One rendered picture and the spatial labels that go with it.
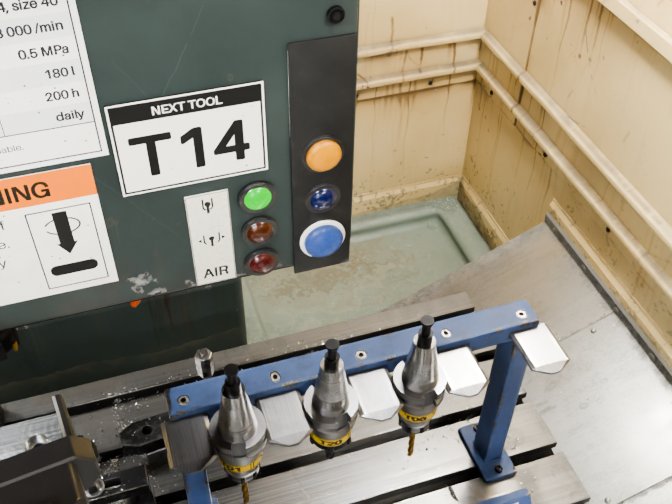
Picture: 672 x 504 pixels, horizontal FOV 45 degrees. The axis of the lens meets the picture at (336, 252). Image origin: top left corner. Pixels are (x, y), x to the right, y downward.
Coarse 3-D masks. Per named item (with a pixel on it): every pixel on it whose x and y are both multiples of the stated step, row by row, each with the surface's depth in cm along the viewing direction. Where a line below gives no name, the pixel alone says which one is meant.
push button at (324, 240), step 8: (312, 232) 61; (320, 232) 61; (328, 232) 61; (336, 232) 61; (312, 240) 61; (320, 240) 61; (328, 240) 61; (336, 240) 62; (312, 248) 62; (320, 248) 62; (328, 248) 62; (336, 248) 62; (320, 256) 62
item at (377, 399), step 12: (360, 372) 98; (372, 372) 98; (384, 372) 98; (360, 384) 97; (372, 384) 97; (384, 384) 97; (360, 396) 96; (372, 396) 96; (384, 396) 96; (396, 396) 96; (360, 408) 95; (372, 408) 95; (384, 408) 95; (396, 408) 95; (384, 420) 94
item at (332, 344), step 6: (330, 342) 87; (336, 342) 87; (330, 348) 87; (336, 348) 87; (330, 354) 88; (336, 354) 88; (324, 360) 89; (330, 360) 88; (336, 360) 88; (330, 366) 88; (336, 366) 89
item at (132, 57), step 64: (128, 0) 45; (192, 0) 46; (256, 0) 48; (320, 0) 49; (128, 64) 48; (192, 64) 49; (256, 64) 50; (192, 192) 56; (128, 256) 58; (192, 256) 59; (0, 320) 58
